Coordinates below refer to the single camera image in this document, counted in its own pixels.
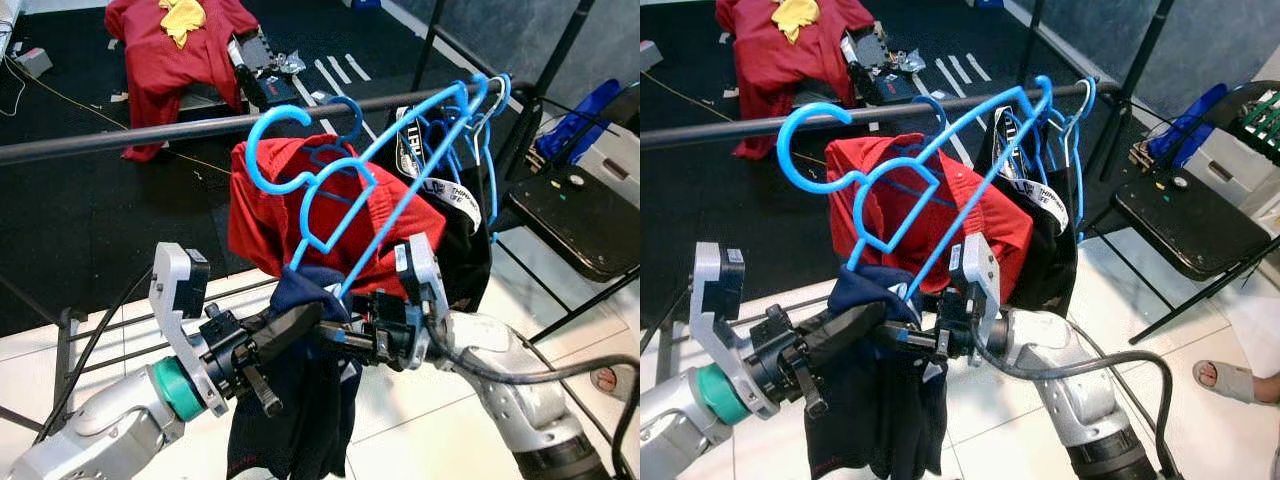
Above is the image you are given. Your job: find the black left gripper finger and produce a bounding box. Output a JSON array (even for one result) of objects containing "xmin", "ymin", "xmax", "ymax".
[
  {"xmin": 798, "ymin": 300, "xmax": 886, "ymax": 346},
  {"xmin": 805, "ymin": 320, "xmax": 891, "ymax": 366},
  {"xmin": 258, "ymin": 320, "xmax": 331, "ymax": 366},
  {"xmin": 250, "ymin": 298, "xmax": 328, "ymax": 346}
]

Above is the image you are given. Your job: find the navy garment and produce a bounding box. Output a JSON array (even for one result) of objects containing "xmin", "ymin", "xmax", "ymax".
[
  {"xmin": 800, "ymin": 262, "xmax": 951, "ymax": 480},
  {"xmin": 225, "ymin": 262, "xmax": 361, "ymax": 480}
]

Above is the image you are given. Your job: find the blue plastic clothes hanger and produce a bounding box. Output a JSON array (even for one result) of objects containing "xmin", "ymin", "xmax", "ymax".
[
  {"xmin": 777, "ymin": 75, "xmax": 1053, "ymax": 301},
  {"xmin": 410, "ymin": 100, "xmax": 476, "ymax": 201},
  {"xmin": 305, "ymin": 95, "xmax": 366, "ymax": 201},
  {"xmin": 470, "ymin": 75, "xmax": 511, "ymax": 241},
  {"xmin": 1005, "ymin": 100, "xmax": 1061, "ymax": 201},
  {"xmin": 900, "ymin": 93, "xmax": 951, "ymax": 196},
  {"xmin": 1055, "ymin": 75, "xmax": 1098, "ymax": 241},
  {"xmin": 245, "ymin": 78, "xmax": 493, "ymax": 301}
]

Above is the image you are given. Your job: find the red garment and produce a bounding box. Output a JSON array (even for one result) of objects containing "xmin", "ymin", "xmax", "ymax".
[
  {"xmin": 825, "ymin": 133, "xmax": 1034, "ymax": 301},
  {"xmin": 228, "ymin": 135, "xmax": 448, "ymax": 301}
]

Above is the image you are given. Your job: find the black garment with white print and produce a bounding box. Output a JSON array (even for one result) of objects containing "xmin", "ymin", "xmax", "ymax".
[
  {"xmin": 385, "ymin": 100, "xmax": 493, "ymax": 311},
  {"xmin": 975, "ymin": 100, "xmax": 1081, "ymax": 316}
]

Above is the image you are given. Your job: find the black floor carpet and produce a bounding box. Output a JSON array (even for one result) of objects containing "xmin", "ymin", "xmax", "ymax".
[
  {"xmin": 0, "ymin": 0, "xmax": 541, "ymax": 336},
  {"xmin": 640, "ymin": 0, "xmax": 1131, "ymax": 326}
]

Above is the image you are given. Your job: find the black folding chair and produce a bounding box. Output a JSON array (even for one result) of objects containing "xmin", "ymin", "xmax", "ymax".
[
  {"xmin": 1085, "ymin": 80, "xmax": 1280, "ymax": 346},
  {"xmin": 490, "ymin": 80, "xmax": 641, "ymax": 346}
]

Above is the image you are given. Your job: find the black metal clothes rack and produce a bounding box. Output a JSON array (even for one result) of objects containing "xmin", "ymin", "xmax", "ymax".
[
  {"xmin": 0, "ymin": 0, "xmax": 601, "ymax": 480},
  {"xmin": 640, "ymin": 0, "xmax": 1181, "ymax": 480}
]

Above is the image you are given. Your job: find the white storage box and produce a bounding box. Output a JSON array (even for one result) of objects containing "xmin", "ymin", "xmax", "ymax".
[
  {"xmin": 1185, "ymin": 120, "xmax": 1280, "ymax": 211},
  {"xmin": 575, "ymin": 120, "xmax": 641, "ymax": 206}
]

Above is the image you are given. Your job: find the red draped cloth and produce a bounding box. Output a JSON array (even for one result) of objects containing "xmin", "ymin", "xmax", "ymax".
[
  {"xmin": 105, "ymin": 0, "xmax": 261, "ymax": 163},
  {"xmin": 715, "ymin": 0, "xmax": 876, "ymax": 161}
]

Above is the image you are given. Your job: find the long blue bag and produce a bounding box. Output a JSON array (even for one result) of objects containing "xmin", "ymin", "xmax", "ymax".
[
  {"xmin": 1145, "ymin": 82, "xmax": 1226, "ymax": 166},
  {"xmin": 535, "ymin": 78, "xmax": 621, "ymax": 166}
]

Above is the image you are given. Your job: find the yellow cloth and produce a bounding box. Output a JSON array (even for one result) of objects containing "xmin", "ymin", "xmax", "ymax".
[
  {"xmin": 770, "ymin": 0, "xmax": 821, "ymax": 46},
  {"xmin": 158, "ymin": 0, "xmax": 208, "ymax": 49}
]

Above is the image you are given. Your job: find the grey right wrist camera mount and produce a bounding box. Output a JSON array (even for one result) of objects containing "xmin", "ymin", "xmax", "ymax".
[
  {"xmin": 948, "ymin": 233, "xmax": 1001, "ymax": 336},
  {"xmin": 393, "ymin": 233, "xmax": 446, "ymax": 336}
]

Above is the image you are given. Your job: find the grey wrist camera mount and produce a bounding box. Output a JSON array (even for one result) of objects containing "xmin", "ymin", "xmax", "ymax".
[
  {"xmin": 150, "ymin": 242, "xmax": 229, "ymax": 416},
  {"xmin": 393, "ymin": 233, "xmax": 446, "ymax": 336},
  {"xmin": 948, "ymin": 233, "xmax": 1001, "ymax": 336},
  {"xmin": 690, "ymin": 242, "xmax": 776, "ymax": 419}
]

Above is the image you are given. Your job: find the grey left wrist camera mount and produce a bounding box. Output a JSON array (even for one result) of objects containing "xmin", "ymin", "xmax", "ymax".
[
  {"xmin": 150, "ymin": 242, "xmax": 229, "ymax": 416},
  {"xmin": 690, "ymin": 242, "xmax": 776, "ymax": 419}
]

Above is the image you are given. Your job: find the black machine with cables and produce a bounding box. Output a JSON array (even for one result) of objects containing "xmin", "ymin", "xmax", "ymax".
[
  {"xmin": 228, "ymin": 30, "xmax": 301, "ymax": 111},
  {"xmin": 840, "ymin": 28, "xmax": 916, "ymax": 106}
]

